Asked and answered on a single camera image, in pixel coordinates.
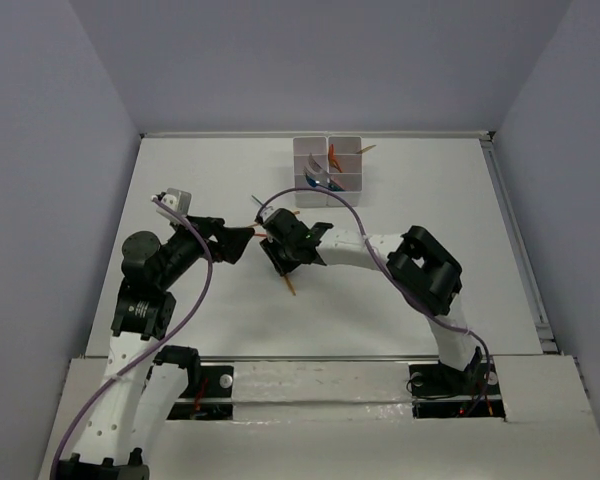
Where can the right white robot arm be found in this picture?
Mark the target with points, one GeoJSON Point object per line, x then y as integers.
{"type": "Point", "coordinates": [415, 262]}

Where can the orange plastic spoon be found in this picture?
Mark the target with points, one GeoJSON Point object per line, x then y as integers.
{"type": "Point", "coordinates": [332, 159]}

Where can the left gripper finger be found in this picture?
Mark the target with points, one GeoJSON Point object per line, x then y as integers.
{"type": "Point", "coordinates": [228, 244]}
{"type": "Point", "coordinates": [211, 229]}

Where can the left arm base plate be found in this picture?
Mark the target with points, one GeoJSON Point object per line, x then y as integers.
{"type": "Point", "coordinates": [210, 399]}

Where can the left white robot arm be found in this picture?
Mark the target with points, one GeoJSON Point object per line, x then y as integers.
{"type": "Point", "coordinates": [144, 375]}

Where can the right white divided container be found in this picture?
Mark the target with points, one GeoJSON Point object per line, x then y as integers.
{"type": "Point", "coordinates": [351, 164]}

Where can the left white divided container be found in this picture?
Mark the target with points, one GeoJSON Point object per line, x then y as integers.
{"type": "Point", "coordinates": [309, 154]}

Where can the blue metal fork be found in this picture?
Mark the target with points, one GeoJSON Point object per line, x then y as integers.
{"type": "Point", "coordinates": [318, 181]}

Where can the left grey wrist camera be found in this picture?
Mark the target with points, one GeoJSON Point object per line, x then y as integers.
{"type": "Point", "coordinates": [175, 200]}

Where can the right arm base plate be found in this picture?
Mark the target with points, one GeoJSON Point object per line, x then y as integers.
{"type": "Point", "coordinates": [439, 392]}

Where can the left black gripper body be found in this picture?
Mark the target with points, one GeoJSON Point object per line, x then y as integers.
{"type": "Point", "coordinates": [215, 240]}

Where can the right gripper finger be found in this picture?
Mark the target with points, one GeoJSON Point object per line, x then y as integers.
{"type": "Point", "coordinates": [290, 260]}
{"type": "Point", "coordinates": [275, 255]}

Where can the teal chopstick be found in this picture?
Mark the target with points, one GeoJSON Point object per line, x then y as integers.
{"type": "Point", "coordinates": [260, 203]}

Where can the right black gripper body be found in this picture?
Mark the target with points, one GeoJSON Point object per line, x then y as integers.
{"type": "Point", "coordinates": [284, 245]}

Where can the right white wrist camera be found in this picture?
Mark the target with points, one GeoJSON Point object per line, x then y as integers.
{"type": "Point", "coordinates": [264, 216]}

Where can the white divided container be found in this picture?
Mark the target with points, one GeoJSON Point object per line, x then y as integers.
{"type": "Point", "coordinates": [309, 154]}
{"type": "Point", "coordinates": [351, 164]}

